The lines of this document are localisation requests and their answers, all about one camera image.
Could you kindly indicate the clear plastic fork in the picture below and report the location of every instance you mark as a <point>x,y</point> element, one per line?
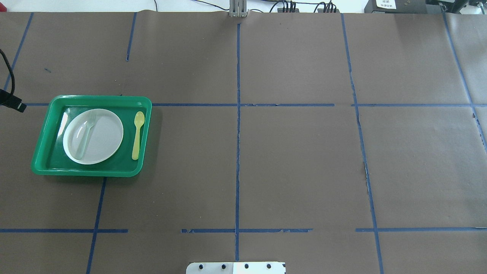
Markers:
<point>90,122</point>

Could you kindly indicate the brown paper table cover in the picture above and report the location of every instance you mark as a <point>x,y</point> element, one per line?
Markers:
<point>336,143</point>

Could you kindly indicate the yellow plastic spoon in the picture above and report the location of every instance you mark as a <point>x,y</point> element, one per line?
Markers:
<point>139,121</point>

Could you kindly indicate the white round plate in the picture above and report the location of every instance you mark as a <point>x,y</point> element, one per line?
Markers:
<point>105,137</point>

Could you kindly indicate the green plastic tray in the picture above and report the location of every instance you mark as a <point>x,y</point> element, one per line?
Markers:
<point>50,158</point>

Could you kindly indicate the black desktop box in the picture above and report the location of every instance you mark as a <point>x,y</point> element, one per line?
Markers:
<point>396,6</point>

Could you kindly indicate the aluminium frame post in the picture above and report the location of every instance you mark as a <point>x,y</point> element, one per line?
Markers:
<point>238,8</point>

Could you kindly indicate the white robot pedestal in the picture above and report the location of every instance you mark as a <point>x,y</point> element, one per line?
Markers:
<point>256,267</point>

